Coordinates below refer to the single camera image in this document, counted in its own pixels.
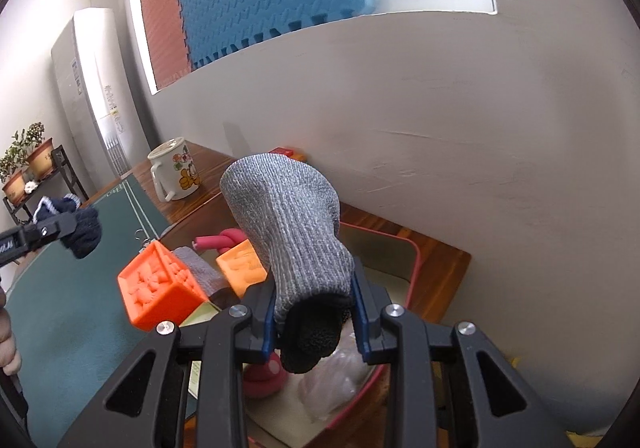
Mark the red tin box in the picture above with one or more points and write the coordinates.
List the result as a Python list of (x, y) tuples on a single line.
[(387, 265)]

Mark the person's hand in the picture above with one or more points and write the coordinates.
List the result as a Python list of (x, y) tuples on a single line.
[(10, 357)]

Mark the white cartoon mug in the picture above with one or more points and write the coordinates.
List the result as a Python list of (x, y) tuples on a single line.
[(173, 172)]

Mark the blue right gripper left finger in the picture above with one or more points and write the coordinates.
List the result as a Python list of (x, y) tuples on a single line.
[(260, 299)]

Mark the black plant shelf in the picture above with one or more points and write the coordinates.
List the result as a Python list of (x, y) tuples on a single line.
[(62, 179)]

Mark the red white mushroom toy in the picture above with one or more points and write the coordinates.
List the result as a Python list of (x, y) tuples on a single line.
[(263, 380)]

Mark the orange embossed cube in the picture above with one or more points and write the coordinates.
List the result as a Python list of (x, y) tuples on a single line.
[(156, 286)]

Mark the navy blue sock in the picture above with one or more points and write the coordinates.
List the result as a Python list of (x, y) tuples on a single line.
[(81, 229)]

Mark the potted plant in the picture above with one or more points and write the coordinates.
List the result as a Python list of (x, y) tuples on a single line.
[(12, 166), (39, 151)]

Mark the pink foam twist tube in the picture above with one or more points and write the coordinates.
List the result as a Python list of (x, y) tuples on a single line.
[(222, 242)]

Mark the white floor air conditioner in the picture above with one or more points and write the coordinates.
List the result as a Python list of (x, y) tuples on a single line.
[(96, 98)]

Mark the green table mat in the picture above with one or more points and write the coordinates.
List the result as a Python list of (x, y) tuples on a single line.
[(67, 314)]

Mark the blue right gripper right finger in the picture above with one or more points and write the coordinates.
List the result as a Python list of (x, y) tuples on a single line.
[(369, 299)]

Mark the red foam wall mat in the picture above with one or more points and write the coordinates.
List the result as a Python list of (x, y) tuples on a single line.
[(166, 40)]

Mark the right potted plant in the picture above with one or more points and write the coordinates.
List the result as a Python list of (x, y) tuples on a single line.
[(39, 151)]

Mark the grey black sock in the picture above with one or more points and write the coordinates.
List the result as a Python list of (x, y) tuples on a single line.
[(291, 214), (212, 282)]

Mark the left potted plant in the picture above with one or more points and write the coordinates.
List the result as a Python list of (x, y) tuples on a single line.
[(12, 166)]

